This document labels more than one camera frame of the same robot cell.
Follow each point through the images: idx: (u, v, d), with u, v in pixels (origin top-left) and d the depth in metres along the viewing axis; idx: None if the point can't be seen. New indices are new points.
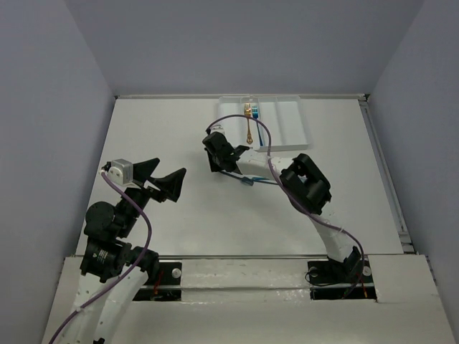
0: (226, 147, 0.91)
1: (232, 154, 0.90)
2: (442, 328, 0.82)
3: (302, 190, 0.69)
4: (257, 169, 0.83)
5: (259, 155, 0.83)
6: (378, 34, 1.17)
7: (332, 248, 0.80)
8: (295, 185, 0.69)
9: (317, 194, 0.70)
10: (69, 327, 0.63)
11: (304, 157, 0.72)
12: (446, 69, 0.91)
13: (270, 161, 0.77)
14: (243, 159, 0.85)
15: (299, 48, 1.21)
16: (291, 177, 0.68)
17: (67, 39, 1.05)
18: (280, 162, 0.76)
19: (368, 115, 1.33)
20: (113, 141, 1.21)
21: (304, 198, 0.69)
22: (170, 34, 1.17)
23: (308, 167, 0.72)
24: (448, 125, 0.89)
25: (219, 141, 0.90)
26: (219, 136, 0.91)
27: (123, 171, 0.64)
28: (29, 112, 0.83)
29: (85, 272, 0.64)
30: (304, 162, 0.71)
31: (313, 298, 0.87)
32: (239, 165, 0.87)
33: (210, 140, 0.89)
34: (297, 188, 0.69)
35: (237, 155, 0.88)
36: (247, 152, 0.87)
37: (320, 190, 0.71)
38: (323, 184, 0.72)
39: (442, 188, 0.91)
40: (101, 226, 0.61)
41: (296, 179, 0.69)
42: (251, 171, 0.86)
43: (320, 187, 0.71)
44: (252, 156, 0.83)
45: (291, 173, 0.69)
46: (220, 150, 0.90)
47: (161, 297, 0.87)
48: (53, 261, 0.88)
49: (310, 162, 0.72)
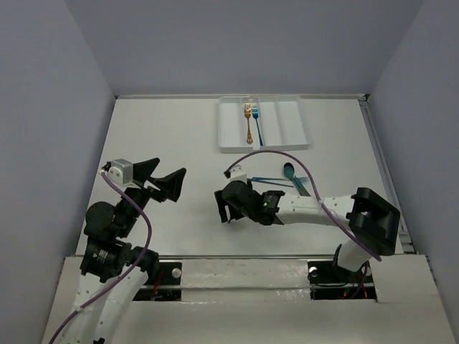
0: (256, 197, 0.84)
1: (265, 205, 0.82)
2: (442, 328, 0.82)
3: (380, 233, 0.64)
4: (304, 216, 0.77)
5: (302, 201, 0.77)
6: (378, 34, 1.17)
7: (350, 259, 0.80)
8: (371, 229, 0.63)
9: (391, 231, 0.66)
10: (69, 327, 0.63)
11: (366, 191, 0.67)
12: (446, 70, 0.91)
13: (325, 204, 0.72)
14: (286, 210, 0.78)
15: (299, 48, 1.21)
16: (364, 221, 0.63)
17: (67, 38, 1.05)
18: (336, 204, 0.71)
19: (368, 116, 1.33)
20: (113, 141, 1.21)
21: (384, 241, 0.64)
22: (170, 34, 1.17)
23: (374, 201, 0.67)
24: (448, 125, 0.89)
25: (244, 191, 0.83)
26: (243, 188, 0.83)
27: (123, 170, 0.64)
28: (29, 112, 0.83)
29: (85, 272, 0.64)
30: (369, 198, 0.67)
31: (313, 298, 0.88)
32: (280, 217, 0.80)
33: (234, 193, 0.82)
34: (374, 231, 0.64)
35: (272, 206, 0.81)
36: (285, 199, 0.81)
37: (394, 226, 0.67)
38: (393, 216, 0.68)
39: (442, 188, 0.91)
40: (101, 226, 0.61)
41: (370, 222, 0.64)
42: (297, 219, 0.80)
43: (391, 221, 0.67)
44: (293, 203, 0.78)
45: (361, 217, 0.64)
46: (249, 202, 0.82)
47: (161, 297, 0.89)
48: (53, 261, 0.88)
49: (374, 195, 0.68)
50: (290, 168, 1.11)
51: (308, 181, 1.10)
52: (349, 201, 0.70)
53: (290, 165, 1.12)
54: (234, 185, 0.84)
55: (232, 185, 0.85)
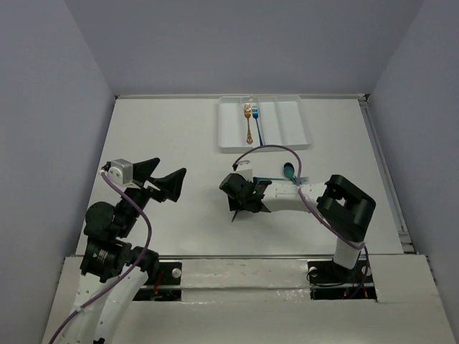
0: (247, 185, 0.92)
1: (254, 193, 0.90)
2: (442, 328, 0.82)
3: (348, 216, 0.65)
4: (285, 202, 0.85)
5: (284, 188, 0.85)
6: (378, 34, 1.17)
7: (348, 259, 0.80)
8: (338, 211, 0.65)
9: (363, 217, 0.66)
10: (69, 327, 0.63)
11: (338, 178, 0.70)
12: (446, 70, 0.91)
13: (301, 190, 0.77)
14: (270, 196, 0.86)
15: (299, 49, 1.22)
16: (330, 204, 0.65)
17: (67, 38, 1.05)
18: (311, 190, 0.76)
19: (368, 115, 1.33)
20: (113, 141, 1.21)
21: (351, 223, 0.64)
22: (171, 35, 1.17)
23: (346, 187, 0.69)
24: (448, 125, 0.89)
25: (237, 180, 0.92)
26: (237, 178, 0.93)
27: (123, 171, 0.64)
28: (30, 112, 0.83)
29: (84, 272, 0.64)
30: (340, 183, 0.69)
31: (313, 298, 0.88)
32: (265, 203, 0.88)
33: (229, 183, 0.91)
34: (342, 214, 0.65)
35: (259, 193, 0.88)
36: (270, 187, 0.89)
37: (366, 212, 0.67)
38: (366, 203, 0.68)
39: (442, 188, 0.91)
40: (101, 226, 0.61)
41: (337, 205, 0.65)
42: (279, 205, 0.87)
43: (363, 207, 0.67)
44: (277, 190, 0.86)
45: (329, 201, 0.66)
46: (240, 190, 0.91)
47: (161, 297, 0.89)
48: (53, 261, 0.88)
49: (346, 182, 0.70)
50: (290, 168, 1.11)
51: (308, 180, 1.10)
52: (322, 187, 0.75)
53: (290, 165, 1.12)
54: (229, 175, 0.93)
55: (227, 176, 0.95)
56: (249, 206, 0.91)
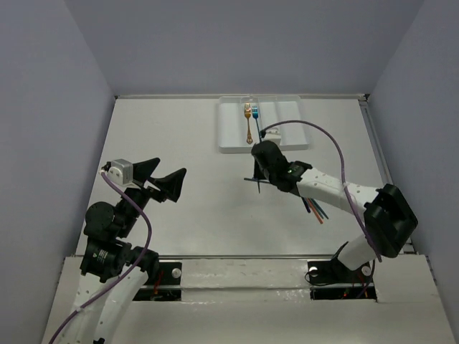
0: (282, 161, 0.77)
1: (290, 172, 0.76)
2: (442, 328, 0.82)
3: (391, 230, 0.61)
4: (323, 194, 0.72)
5: (328, 178, 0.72)
6: (379, 34, 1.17)
7: (352, 259, 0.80)
8: (383, 224, 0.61)
9: (403, 235, 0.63)
10: (69, 327, 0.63)
11: (391, 189, 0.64)
12: (445, 71, 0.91)
13: (348, 188, 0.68)
14: (308, 183, 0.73)
15: (299, 48, 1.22)
16: (379, 215, 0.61)
17: (67, 39, 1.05)
18: (358, 191, 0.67)
19: (368, 115, 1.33)
20: (113, 141, 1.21)
21: (391, 238, 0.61)
22: (170, 35, 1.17)
23: (399, 201, 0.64)
24: (448, 124, 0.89)
25: (273, 153, 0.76)
26: (275, 147, 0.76)
27: (123, 171, 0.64)
28: (29, 112, 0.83)
29: (85, 272, 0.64)
30: (392, 195, 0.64)
31: (313, 298, 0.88)
32: (299, 187, 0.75)
33: (265, 151, 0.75)
34: (385, 227, 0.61)
35: (296, 175, 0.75)
36: (310, 172, 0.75)
37: (407, 231, 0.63)
38: (410, 222, 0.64)
39: (442, 188, 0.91)
40: (101, 226, 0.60)
41: (385, 216, 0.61)
42: (314, 195, 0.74)
43: (407, 226, 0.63)
44: (318, 178, 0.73)
45: (379, 210, 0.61)
46: (274, 165, 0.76)
47: (161, 297, 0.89)
48: (53, 261, 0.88)
49: (399, 194, 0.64)
50: None
51: None
52: (373, 190, 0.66)
53: None
54: (267, 142, 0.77)
55: (263, 142, 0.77)
56: (277, 184, 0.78)
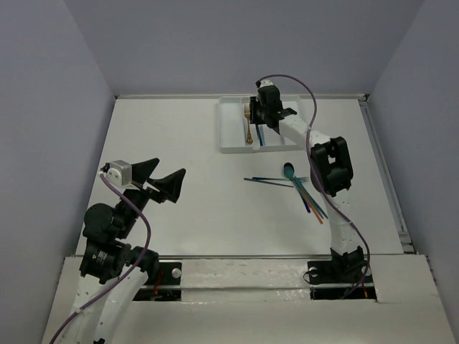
0: (278, 104, 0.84)
1: (279, 113, 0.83)
2: (442, 328, 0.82)
3: (325, 170, 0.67)
4: (294, 136, 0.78)
5: (303, 122, 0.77)
6: (379, 34, 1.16)
7: (336, 238, 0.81)
8: (319, 162, 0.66)
9: (337, 180, 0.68)
10: (69, 329, 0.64)
11: (341, 140, 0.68)
12: (445, 71, 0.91)
13: (309, 132, 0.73)
14: (285, 123, 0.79)
15: (300, 48, 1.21)
16: (319, 154, 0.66)
17: (67, 39, 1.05)
18: (317, 136, 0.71)
19: (368, 116, 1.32)
20: (113, 141, 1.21)
21: (323, 176, 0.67)
22: (169, 35, 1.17)
23: (342, 151, 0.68)
24: (448, 124, 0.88)
25: (272, 94, 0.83)
26: (276, 92, 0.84)
27: (122, 173, 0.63)
28: (29, 114, 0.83)
29: (84, 274, 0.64)
30: (339, 145, 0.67)
31: (313, 298, 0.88)
32: (279, 127, 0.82)
33: (265, 90, 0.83)
34: (320, 165, 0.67)
35: (282, 115, 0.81)
36: (293, 115, 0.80)
37: (341, 178, 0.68)
38: (346, 172, 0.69)
39: (442, 188, 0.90)
40: (100, 228, 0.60)
41: (324, 157, 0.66)
42: (288, 135, 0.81)
43: (341, 173, 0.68)
44: (295, 121, 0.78)
45: (320, 150, 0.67)
46: (270, 103, 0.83)
47: (161, 297, 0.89)
48: (53, 261, 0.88)
49: (346, 146, 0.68)
50: (290, 168, 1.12)
51: (307, 180, 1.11)
52: (328, 137, 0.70)
53: (290, 165, 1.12)
54: (272, 84, 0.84)
55: (270, 84, 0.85)
56: (267, 121, 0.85)
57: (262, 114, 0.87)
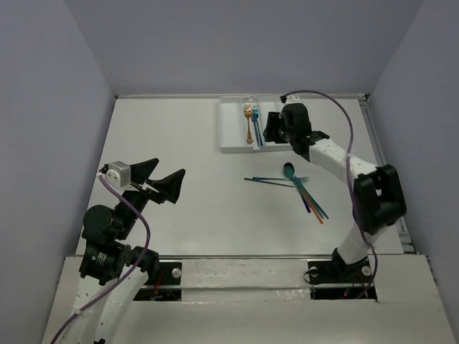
0: (306, 126, 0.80)
1: (308, 136, 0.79)
2: (442, 328, 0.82)
3: (374, 202, 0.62)
4: (330, 163, 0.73)
5: (337, 148, 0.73)
6: (379, 34, 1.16)
7: (348, 252, 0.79)
8: (368, 194, 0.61)
9: (386, 215, 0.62)
10: (69, 330, 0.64)
11: (389, 169, 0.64)
12: (445, 70, 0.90)
13: (350, 160, 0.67)
14: (318, 148, 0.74)
15: (300, 47, 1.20)
16: (367, 184, 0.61)
17: (66, 39, 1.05)
18: (360, 164, 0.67)
19: (368, 115, 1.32)
20: (113, 141, 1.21)
21: (372, 211, 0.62)
22: (169, 35, 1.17)
23: (392, 182, 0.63)
24: (448, 123, 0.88)
25: (300, 115, 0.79)
26: (304, 112, 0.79)
27: (121, 174, 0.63)
28: (29, 115, 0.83)
29: (84, 275, 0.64)
30: (388, 175, 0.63)
31: (313, 298, 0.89)
32: (310, 153, 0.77)
33: (292, 110, 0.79)
34: (368, 198, 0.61)
35: (312, 140, 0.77)
36: (325, 141, 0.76)
37: (391, 213, 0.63)
38: (396, 206, 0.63)
39: (442, 188, 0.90)
40: (99, 230, 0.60)
41: (372, 188, 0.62)
42: (320, 162, 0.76)
43: (391, 208, 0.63)
44: (328, 147, 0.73)
45: (368, 180, 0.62)
46: (298, 125, 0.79)
47: (161, 296, 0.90)
48: (54, 261, 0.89)
49: (395, 176, 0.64)
50: (291, 169, 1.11)
51: (307, 180, 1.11)
52: (372, 165, 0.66)
53: (290, 165, 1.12)
54: (299, 104, 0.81)
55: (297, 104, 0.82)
56: (294, 145, 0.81)
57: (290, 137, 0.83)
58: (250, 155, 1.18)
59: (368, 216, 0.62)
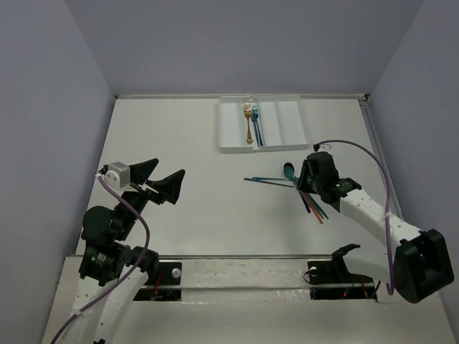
0: (333, 175, 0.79)
1: (337, 185, 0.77)
2: (442, 328, 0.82)
3: (419, 274, 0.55)
4: (364, 219, 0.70)
5: (373, 203, 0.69)
6: (379, 34, 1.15)
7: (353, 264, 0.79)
8: (413, 265, 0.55)
9: (431, 286, 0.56)
10: (69, 331, 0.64)
11: (436, 236, 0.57)
12: (445, 69, 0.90)
13: (389, 220, 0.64)
14: (350, 201, 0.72)
15: (300, 46, 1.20)
16: (413, 254, 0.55)
17: (67, 39, 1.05)
18: (400, 226, 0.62)
19: (368, 116, 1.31)
20: (112, 141, 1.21)
21: (416, 282, 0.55)
22: (169, 35, 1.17)
23: (438, 250, 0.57)
24: (448, 124, 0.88)
25: (326, 164, 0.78)
26: (329, 160, 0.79)
27: (120, 175, 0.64)
28: (29, 115, 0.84)
29: (84, 276, 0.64)
30: (435, 243, 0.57)
31: (313, 298, 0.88)
32: (341, 203, 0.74)
33: (317, 158, 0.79)
34: (414, 269, 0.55)
35: (342, 188, 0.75)
36: (357, 192, 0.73)
37: (436, 283, 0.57)
38: (442, 276, 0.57)
39: (442, 188, 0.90)
40: (98, 231, 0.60)
41: (419, 259, 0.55)
42: (353, 215, 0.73)
43: (437, 278, 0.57)
44: (362, 201, 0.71)
45: (414, 249, 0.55)
46: (325, 174, 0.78)
47: (161, 297, 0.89)
48: (54, 261, 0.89)
49: (442, 244, 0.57)
50: (291, 169, 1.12)
51: None
52: (415, 229, 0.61)
53: (290, 165, 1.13)
54: (323, 152, 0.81)
55: (322, 152, 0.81)
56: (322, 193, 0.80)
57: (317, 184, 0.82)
58: (250, 156, 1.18)
59: (409, 282, 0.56)
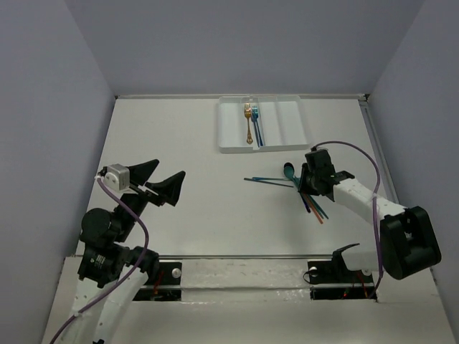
0: (328, 168, 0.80)
1: (331, 176, 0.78)
2: (442, 328, 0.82)
3: (404, 248, 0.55)
4: (355, 203, 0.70)
5: (363, 188, 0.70)
6: (380, 33, 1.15)
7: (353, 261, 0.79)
8: (396, 238, 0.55)
9: (418, 261, 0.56)
10: (68, 332, 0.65)
11: (419, 211, 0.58)
12: (446, 69, 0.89)
13: (376, 200, 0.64)
14: (342, 186, 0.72)
15: (301, 46, 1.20)
16: (394, 227, 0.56)
17: (67, 39, 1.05)
18: (386, 204, 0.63)
19: (368, 115, 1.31)
20: (112, 142, 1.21)
21: (401, 256, 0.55)
22: (168, 35, 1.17)
23: (422, 226, 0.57)
24: (448, 123, 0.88)
25: (321, 158, 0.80)
26: (324, 155, 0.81)
27: (119, 177, 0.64)
28: (29, 115, 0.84)
29: (82, 276, 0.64)
30: (419, 217, 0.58)
31: (313, 298, 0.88)
32: (334, 190, 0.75)
33: (312, 154, 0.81)
34: (397, 241, 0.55)
35: (336, 178, 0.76)
36: (350, 180, 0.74)
37: (423, 259, 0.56)
38: (429, 252, 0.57)
39: (442, 188, 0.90)
40: (97, 233, 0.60)
41: (401, 231, 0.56)
42: (344, 201, 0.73)
43: (423, 254, 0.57)
44: (353, 186, 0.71)
45: (396, 222, 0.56)
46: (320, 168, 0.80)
47: (161, 297, 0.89)
48: (54, 261, 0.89)
49: (426, 219, 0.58)
50: (291, 169, 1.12)
51: None
52: (401, 207, 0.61)
53: (290, 165, 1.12)
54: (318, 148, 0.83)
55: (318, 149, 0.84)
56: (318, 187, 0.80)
57: (313, 179, 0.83)
58: (250, 156, 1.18)
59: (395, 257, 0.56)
